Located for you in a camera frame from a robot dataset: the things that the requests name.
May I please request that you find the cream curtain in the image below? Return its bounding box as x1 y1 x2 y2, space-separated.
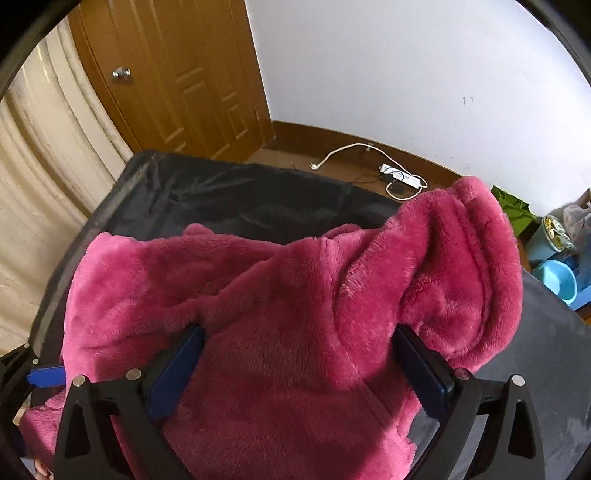
1 18 132 352

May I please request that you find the green bag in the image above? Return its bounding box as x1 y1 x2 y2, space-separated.
491 186 537 237

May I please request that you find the teal bin with items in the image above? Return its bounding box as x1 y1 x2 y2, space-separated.
525 215 576 267

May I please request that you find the pink fleece garment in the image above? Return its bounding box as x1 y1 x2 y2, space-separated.
20 175 525 480

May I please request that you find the white plastic bag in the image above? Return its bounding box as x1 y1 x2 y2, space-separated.
563 189 591 250

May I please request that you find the silver door knob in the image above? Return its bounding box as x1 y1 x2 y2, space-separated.
111 67 131 83

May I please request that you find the black bed cover sheet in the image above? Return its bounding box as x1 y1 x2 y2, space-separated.
31 151 590 479

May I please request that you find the blue plastic basin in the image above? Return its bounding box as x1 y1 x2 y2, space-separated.
532 260 578 305

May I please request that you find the white power strip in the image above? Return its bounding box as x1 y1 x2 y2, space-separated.
379 164 428 190

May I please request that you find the white cable on floor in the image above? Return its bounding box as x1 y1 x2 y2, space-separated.
309 142 430 202

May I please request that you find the brown wooden door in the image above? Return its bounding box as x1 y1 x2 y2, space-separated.
68 1 274 163

